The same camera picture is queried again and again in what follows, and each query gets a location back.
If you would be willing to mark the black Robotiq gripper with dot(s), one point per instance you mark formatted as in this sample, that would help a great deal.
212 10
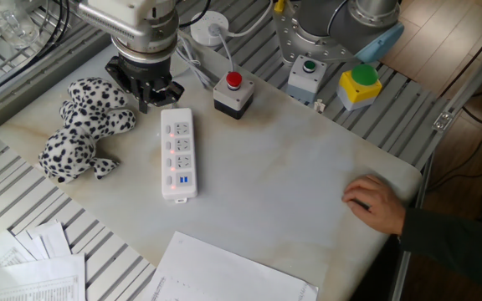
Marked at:
142 73

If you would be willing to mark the white four-button power strip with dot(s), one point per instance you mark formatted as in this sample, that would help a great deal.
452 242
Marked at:
182 167

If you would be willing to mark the dark-sleeved right forearm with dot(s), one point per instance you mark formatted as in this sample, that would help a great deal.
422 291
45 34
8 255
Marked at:
458 246

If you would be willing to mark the person's right hand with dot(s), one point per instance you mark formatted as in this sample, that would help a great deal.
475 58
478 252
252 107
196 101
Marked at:
377 205

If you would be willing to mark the red push button box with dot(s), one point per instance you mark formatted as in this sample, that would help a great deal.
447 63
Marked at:
233 98

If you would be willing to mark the dalmatian spotted plush toy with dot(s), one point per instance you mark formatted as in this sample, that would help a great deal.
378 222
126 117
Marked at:
80 125

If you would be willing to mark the round white socket hub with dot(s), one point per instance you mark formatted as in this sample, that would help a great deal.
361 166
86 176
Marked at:
203 29

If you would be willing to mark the small green button box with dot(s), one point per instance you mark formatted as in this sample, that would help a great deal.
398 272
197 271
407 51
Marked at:
306 81

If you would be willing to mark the clear plastic container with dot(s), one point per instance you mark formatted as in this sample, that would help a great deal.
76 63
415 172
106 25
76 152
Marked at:
8 21

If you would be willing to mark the large printed paper sheet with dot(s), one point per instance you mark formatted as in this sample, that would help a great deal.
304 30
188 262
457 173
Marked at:
224 276

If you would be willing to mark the yellow box green mushroom button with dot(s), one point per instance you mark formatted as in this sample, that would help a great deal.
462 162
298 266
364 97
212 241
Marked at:
358 90

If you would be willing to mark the stack of printed papers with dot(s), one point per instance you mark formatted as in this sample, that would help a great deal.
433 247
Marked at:
27 271

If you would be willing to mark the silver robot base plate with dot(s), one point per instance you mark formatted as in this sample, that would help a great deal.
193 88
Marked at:
291 39

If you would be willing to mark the aluminium frame rail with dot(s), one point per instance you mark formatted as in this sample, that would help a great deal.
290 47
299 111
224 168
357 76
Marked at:
467 90

